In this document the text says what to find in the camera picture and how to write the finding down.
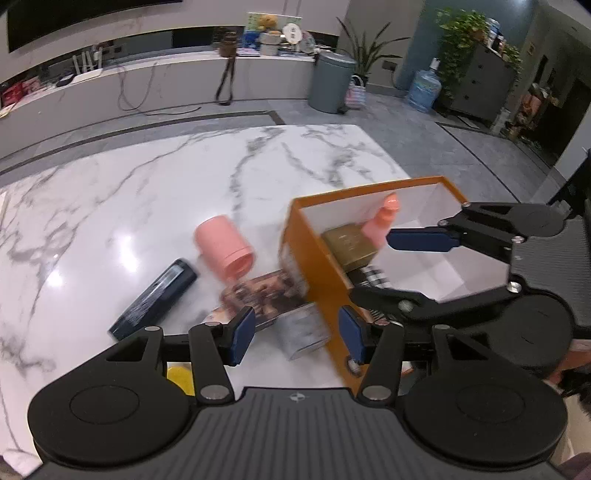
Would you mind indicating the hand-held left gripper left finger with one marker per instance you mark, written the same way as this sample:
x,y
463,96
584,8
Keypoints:
x,y
242,337

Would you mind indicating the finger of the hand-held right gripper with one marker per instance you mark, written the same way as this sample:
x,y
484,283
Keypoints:
x,y
420,240
397,300

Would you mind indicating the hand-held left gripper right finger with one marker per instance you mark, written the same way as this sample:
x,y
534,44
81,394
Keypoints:
x,y
351,334

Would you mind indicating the black plaid pouch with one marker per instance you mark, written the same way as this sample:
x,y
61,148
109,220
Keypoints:
x,y
374,277

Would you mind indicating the dark printed card box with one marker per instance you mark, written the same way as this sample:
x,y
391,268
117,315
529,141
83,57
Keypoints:
x,y
263,295

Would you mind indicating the clear plastic box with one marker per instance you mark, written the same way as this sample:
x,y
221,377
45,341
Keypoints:
x,y
302,334

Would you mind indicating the gold box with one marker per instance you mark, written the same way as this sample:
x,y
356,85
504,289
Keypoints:
x,y
348,244

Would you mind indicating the yellow tape measure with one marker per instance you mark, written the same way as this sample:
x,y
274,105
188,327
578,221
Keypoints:
x,y
180,376

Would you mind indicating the orange cardboard box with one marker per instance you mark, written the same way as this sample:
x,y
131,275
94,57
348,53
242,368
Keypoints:
x,y
318,258

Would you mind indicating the pink plastic cup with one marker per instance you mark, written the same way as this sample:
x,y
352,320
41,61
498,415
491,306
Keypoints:
x,y
219,244

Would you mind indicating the black tube bottle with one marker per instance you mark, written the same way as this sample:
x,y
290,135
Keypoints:
x,y
154,297

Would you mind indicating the blue water jug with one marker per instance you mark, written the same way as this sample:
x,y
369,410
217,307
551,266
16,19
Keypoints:
x,y
424,90

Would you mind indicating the pastel woven basket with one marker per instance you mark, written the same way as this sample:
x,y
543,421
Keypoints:
x,y
355,94

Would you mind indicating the cluttered shelf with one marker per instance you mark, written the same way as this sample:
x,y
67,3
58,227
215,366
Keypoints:
x,y
535,104

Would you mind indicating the grey cabinet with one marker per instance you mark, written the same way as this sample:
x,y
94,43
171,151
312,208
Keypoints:
x,y
485,87

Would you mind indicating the beige cloth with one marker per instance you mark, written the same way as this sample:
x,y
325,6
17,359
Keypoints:
x,y
577,438

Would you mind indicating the grey trash bin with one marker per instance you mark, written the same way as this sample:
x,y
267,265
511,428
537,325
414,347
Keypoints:
x,y
330,83

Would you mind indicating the tall potted plant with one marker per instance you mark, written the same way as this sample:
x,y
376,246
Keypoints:
x,y
369,50

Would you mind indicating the leafy plant on cabinet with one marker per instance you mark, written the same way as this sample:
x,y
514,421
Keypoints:
x,y
461,32

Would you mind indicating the patterned hand fan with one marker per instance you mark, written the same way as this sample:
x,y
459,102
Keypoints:
x,y
308,45

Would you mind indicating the round white hand fan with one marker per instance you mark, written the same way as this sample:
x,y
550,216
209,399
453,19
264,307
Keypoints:
x,y
292,33

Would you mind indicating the white ceramic pot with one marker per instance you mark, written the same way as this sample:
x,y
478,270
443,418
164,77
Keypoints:
x,y
270,46

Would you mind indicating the teddy bear photo print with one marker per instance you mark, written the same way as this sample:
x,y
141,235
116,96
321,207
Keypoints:
x,y
253,37

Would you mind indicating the grey marble TV console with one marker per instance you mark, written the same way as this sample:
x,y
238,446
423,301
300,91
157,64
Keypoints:
x,y
184,78

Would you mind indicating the white router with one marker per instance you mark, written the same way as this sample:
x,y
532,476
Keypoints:
x,y
87,71

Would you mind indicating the flat black device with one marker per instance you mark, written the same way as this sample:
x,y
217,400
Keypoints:
x,y
64,80

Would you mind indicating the pink printed box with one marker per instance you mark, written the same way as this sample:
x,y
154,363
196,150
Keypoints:
x,y
32,86

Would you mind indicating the red box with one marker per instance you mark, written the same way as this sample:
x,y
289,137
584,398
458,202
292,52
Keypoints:
x,y
11,95

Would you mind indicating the black television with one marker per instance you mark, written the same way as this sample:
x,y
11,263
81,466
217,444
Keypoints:
x,y
92,18

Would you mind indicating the wall outlet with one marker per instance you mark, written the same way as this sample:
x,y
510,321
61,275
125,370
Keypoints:
x,y
390,65

